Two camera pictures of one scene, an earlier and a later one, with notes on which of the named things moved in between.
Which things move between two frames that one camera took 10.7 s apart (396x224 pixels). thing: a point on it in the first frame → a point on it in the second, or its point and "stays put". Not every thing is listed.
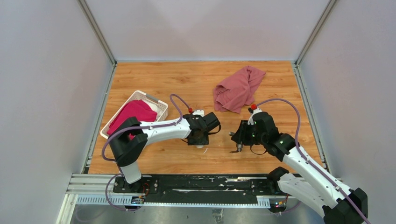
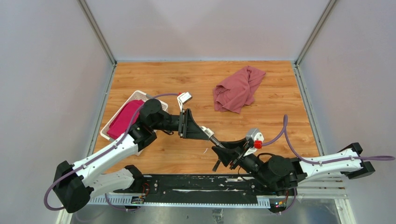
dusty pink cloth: (232, 94) stays put
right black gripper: (241, 135) → (230, 152)
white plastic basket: (161, 108) stays put
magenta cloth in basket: (137, 108) stays put
